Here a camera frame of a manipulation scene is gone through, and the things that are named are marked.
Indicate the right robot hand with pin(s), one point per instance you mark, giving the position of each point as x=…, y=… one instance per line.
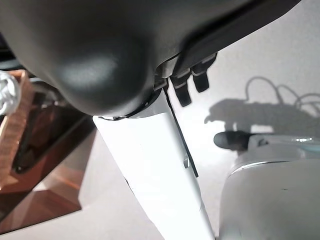
x=87, y=50

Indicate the brown glossy wooden stool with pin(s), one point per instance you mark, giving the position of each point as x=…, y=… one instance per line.
x=50, y=200

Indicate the right black robot foot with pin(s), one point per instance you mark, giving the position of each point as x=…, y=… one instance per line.
x=230, y=140

